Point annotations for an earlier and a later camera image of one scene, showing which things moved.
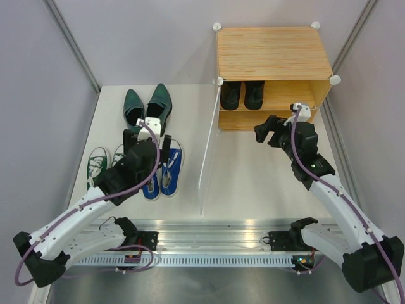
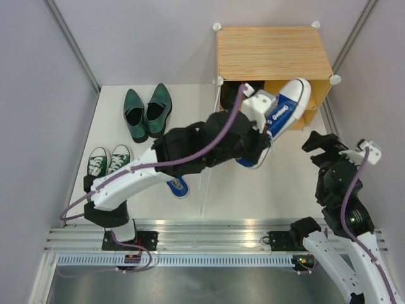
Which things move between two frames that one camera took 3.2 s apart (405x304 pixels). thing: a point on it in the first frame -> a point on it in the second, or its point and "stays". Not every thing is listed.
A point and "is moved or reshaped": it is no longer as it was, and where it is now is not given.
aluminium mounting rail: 209,236 stays
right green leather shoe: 160,106 stays
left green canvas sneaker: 97,163 stays
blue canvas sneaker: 151,190 -> 179,187
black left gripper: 130,139 -> 261,142
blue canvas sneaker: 171,171 is moved or reshaped
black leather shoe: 230,95 stays
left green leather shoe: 133,109 stays
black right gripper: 274,124 -> 330,141
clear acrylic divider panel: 211,147 stays
